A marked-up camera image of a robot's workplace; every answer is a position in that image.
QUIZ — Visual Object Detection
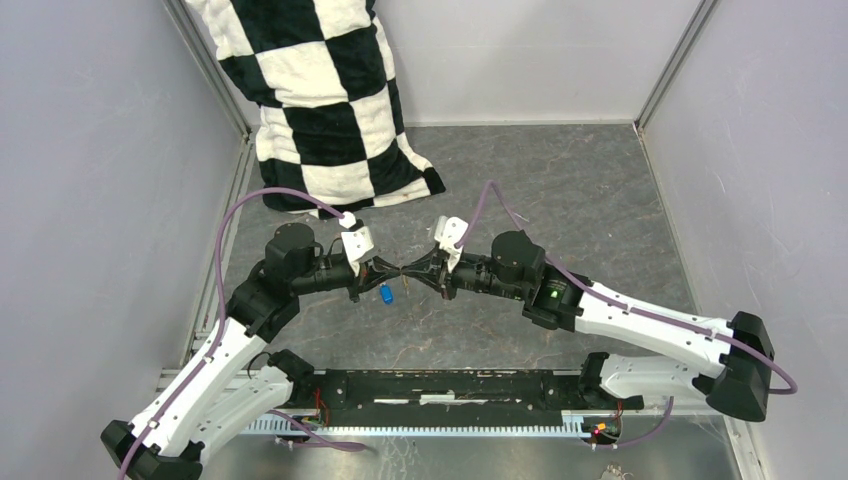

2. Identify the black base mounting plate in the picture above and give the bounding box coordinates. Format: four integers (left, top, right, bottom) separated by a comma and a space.
282, 369, 645, 427

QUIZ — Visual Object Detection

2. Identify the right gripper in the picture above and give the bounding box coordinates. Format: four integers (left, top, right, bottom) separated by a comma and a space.
402, 246, 526, 301

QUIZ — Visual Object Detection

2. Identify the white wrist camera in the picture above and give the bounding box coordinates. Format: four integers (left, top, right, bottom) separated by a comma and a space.
431, 215, 469, 272
338, 212, 374, 276

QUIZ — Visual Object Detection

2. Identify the metal key organizer plate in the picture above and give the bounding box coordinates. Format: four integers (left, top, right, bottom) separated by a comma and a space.
395, 249, 416, 297

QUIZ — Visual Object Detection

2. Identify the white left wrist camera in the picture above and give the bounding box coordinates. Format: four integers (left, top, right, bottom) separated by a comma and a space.
338, 212, 374, 276

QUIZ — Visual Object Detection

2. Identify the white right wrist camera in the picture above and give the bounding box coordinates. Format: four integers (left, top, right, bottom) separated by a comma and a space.
431, 215, 469, 272

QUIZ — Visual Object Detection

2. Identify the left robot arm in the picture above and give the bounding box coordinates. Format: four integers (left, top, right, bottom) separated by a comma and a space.
101, 223, 400, 479

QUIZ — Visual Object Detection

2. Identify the white slotted cable duct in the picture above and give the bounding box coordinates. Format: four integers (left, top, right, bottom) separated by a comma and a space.
245, 413, 588, 439

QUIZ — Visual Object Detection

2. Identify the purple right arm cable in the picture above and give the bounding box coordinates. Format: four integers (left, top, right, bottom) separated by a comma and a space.
454, 180, 798, 452

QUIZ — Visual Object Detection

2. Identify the black white checkered blanket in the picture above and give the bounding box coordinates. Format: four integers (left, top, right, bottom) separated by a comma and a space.
191, 1, 446, 218

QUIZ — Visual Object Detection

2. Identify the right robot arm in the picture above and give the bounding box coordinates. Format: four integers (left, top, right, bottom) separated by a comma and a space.
401, 231, 774, 422

